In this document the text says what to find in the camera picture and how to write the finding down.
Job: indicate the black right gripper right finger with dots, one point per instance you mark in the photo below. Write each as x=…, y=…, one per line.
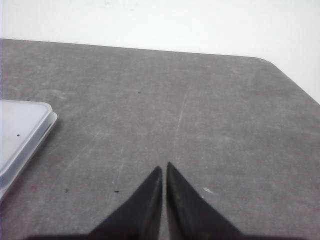
x=194, y=217

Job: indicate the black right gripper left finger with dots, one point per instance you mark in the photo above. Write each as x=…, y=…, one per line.
x=139, y=217

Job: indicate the silver digital kitchen scale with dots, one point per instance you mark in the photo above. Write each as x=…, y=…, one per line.
x=23, y=127

